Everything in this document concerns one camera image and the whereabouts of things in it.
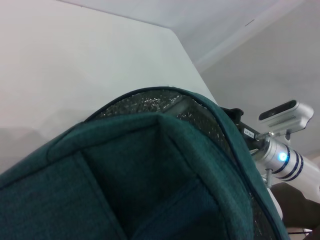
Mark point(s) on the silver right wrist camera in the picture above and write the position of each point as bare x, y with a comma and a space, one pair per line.
287, 115

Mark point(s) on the dark teal insulated lunch bag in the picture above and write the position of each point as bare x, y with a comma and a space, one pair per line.
125, 175

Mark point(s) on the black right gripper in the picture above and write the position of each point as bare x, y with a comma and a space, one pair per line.
247, 136

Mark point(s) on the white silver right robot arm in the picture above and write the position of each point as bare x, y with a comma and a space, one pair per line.
275, 155

